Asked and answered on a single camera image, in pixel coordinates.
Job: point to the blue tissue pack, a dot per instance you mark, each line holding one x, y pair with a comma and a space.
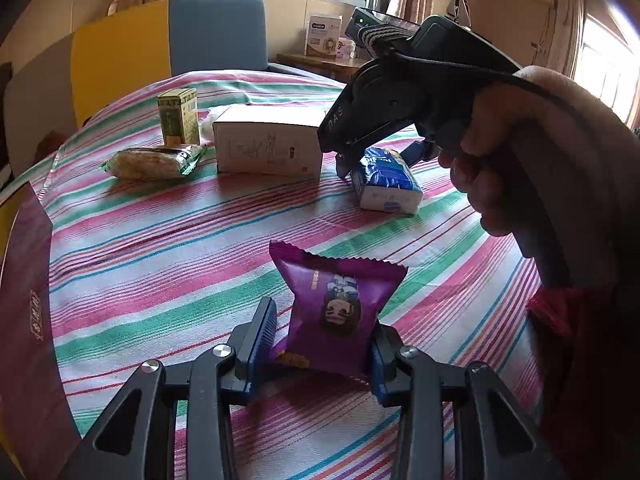
383, 182

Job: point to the person right hand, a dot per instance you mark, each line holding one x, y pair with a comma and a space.
540, 149

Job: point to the tricolour headboard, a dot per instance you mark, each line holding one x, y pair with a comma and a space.
103, 61

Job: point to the white cardboard box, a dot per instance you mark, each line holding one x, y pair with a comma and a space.
269, 139

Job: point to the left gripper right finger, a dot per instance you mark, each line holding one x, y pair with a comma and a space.
494, 438

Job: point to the gold tin box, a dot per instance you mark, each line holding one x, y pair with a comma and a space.
34, 410

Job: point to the white box on shelf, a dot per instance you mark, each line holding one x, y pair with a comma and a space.
323, 33

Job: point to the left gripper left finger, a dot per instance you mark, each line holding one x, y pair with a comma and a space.
134, 436

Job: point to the wooden side shelf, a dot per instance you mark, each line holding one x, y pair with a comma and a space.
333, 68

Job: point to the dark red pillow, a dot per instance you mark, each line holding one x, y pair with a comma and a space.
50, 143

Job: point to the green cracker packet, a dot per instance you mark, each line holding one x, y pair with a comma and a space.
156, 163

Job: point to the striped bed sheet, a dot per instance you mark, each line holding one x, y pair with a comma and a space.
165, 270

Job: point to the green medicine box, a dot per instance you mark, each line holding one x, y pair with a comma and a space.
178, 109

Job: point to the purple snack packet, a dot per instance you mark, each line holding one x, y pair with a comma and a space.
336, 305

